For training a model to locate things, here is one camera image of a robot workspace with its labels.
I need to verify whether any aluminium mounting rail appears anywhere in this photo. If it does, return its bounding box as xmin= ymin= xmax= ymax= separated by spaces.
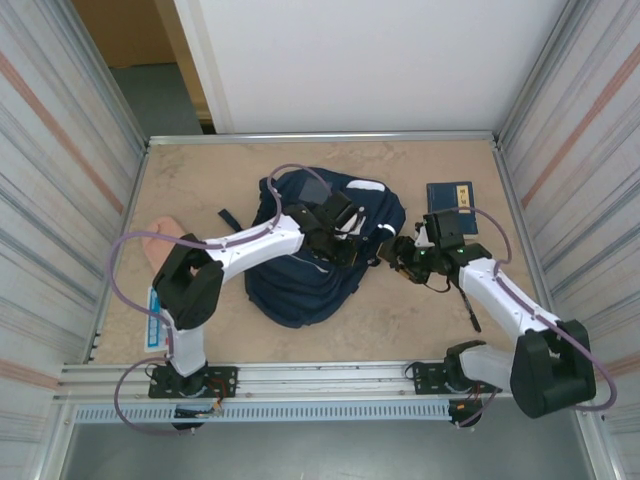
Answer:
xmin=54 ymin=360 xmax=596 ymax=401

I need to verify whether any black pen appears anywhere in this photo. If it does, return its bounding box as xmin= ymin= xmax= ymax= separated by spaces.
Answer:
xmin=458 ymin=292 xmax=482 ymax=334

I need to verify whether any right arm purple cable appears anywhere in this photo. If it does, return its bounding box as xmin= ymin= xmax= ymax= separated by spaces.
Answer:
xmin=449 ymin=207 xmax=619 ymax=430

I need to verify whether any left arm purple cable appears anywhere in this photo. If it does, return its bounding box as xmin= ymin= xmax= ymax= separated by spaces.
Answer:
xmin=108 ymin=162 xmax=334 ymax=436

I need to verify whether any small electronics board with wires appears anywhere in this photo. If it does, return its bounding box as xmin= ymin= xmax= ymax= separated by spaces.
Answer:
xmin=447 ymin=398 xmax=485 ymax=430
xmin=172 ymin=399 xmax=225 ymax=434

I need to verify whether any perforated grey cable tray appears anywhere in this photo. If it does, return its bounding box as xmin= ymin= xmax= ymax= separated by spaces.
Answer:
xmin=72 ymin=402 xmax=451 ymax=424

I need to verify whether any pink cloth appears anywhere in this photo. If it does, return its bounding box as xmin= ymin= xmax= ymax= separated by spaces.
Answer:
xmin=141 ymin=214 xmax=184 ymax=274

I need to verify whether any dark blue book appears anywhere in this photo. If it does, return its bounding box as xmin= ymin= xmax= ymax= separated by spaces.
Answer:
xmin=425 ymin=180 xmax=480 ymax=236

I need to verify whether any aluminium table edge frame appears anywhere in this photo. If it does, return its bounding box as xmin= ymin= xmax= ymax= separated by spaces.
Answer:
xmin=89 ymin=130 xmax=559 ymax=364

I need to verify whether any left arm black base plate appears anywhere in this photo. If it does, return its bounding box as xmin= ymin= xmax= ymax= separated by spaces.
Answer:
xmin=148 ymin=365 xmax=239 ymax=400

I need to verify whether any navy blue backpack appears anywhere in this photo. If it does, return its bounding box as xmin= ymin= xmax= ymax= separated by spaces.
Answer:
xmin=217 ymin=167 xmax=407 ymax=329

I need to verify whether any aluminium enclosure post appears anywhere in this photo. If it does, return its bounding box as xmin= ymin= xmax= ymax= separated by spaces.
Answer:
xmin=64 ymin=0 xmax=151 ymax=146
xmin=498 ymin=0 xmax=587 ymax=142

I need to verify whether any brown wooden door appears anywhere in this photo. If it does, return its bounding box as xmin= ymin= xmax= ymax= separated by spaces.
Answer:
xmin=72 ymin=0 xmax=211 ymax=124

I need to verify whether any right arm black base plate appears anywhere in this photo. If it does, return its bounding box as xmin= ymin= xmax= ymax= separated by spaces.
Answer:
xmin=412 ymin=362 xmax=501 ymax=396

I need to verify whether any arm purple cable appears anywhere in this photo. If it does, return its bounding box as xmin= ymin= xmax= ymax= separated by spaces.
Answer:
xmin=108 ymin=162 xmax=334 ymax=436
xmin=449 ymin=207 xmax=619 ymax=430

